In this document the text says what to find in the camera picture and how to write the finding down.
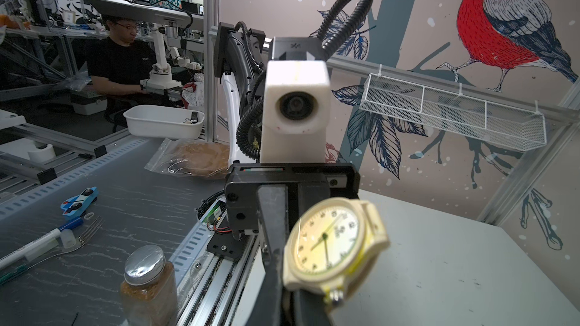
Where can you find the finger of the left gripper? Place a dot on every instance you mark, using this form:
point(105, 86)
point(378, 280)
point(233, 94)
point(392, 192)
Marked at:
point(308, 309)
point(273, 216)

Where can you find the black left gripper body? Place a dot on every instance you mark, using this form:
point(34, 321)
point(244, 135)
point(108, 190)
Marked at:
point(307, 184)

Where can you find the cream strap analog watch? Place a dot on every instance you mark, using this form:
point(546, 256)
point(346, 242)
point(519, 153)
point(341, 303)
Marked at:
point(333, 247)

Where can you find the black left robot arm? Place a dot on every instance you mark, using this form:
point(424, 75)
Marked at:
point(238, 64)

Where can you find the glass spice jar silver lid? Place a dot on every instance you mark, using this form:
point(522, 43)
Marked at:
point(149, 291)

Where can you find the white plastic tray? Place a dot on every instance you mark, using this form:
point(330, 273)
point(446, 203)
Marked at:
point(164, 122)

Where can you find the silver fork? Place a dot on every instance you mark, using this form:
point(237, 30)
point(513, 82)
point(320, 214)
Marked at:
point(79, 242)

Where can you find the blue toy car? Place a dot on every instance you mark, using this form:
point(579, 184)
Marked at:
point(75, 207)

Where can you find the person in black shirt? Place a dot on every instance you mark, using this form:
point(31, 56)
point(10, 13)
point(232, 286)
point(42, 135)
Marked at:
point(119, 63)

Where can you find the white blue pen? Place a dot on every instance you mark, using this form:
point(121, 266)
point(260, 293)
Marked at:
point(63, 235)

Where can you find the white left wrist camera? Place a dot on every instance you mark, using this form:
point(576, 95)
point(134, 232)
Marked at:
point(296, 112)

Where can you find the white mesh wall shelf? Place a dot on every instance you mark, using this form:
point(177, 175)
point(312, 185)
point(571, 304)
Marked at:
point(454, 111)

